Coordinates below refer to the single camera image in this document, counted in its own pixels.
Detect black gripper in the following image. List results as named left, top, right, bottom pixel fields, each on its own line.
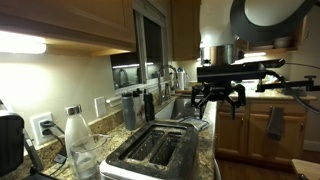
left=190, top=82, right=247, bottom=120

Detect stainless steel toaster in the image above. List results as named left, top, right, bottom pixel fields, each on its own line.
left=99, top=120, right=200, bottom=180

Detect wooden board by sink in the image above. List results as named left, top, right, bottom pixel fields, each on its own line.
left=174, top=88, right=194, bottom=96

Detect stainless steel sink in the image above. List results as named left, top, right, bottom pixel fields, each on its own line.
left=154, top=94, right=209, bottom=123

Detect white soap bottle blue cap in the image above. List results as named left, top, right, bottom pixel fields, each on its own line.
left=175, top=67, right=190, bottom=92

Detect distant under-cabinet light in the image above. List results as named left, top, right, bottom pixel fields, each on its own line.
left=243, top=51, right=268, bottom=58

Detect chrome kitchen faucet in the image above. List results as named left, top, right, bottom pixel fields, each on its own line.
left=156, top=64, right=180, bottom=105

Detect dark hanging towel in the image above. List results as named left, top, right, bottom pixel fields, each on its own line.
left=265, top=105, right=285, bottom=142

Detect white stacked plates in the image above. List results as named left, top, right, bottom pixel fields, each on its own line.
left=252, top=44, right=275, bottom=51

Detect black sports bottle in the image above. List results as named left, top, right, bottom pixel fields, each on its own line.
left=142, top=88, right=156, bottom=123

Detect dark folded cloth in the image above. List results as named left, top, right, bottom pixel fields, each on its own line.
left=280, top=85, right=308, bottom=98

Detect white printed sports bottle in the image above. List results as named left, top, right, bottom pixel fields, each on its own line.
left=132, top=87, right=147, bottom=127

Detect wooden base cabinet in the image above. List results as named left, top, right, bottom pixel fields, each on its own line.
left=214, top=96, right=318, bottom=169

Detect white stacked bowls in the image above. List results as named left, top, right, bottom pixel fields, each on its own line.
left=273, top=35, right=293, bottom=50

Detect grey sports bottle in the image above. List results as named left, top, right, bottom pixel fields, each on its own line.
left=120, top=91, right=137, bottom=131

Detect kitchen window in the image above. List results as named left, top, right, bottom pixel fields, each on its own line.
left=109, top=9, right=168, bottom=92

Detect open wooden shelf cabinet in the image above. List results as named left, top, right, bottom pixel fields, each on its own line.
left=234, top=14, right=310, bottom=55

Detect white cylindrical roll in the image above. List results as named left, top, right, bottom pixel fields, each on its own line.
left=105, top=94, right=123, bottom=108

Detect wooden stool top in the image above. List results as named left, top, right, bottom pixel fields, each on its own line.
left=291, top=158, right=320, bottom=180

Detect clear drinking glass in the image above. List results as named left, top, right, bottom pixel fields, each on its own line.
left=68, top=133, right=111, bottom=180

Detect clear glass bottle silver cap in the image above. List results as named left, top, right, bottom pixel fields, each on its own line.
left=63, top=104, right=93, bottom=161

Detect under-cabinet light strip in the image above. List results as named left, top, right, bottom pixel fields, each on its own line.
left=0, top=29, right=48, bottom=55

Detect black coffee maker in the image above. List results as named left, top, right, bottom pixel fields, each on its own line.
left=0, top=99, right=46, bottom=180

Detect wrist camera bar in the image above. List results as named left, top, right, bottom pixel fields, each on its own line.
left=195, top=62, right=268, bottom=85

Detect black exterior camera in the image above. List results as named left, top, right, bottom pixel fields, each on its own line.
left=264, top=58, right=287, bottom=71

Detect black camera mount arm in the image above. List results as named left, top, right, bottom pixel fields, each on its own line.
left=255, top=75, right=320, bottom=94

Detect white switch plate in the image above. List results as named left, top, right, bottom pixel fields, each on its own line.
left=93, top=95, right=107, bottom=119

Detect black power plug cable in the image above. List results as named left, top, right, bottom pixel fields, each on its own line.
left=39, top=119, right=69, bottom=177

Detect white wall outlet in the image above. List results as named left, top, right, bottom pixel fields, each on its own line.
left=29, top=111, right=55, bottom=146

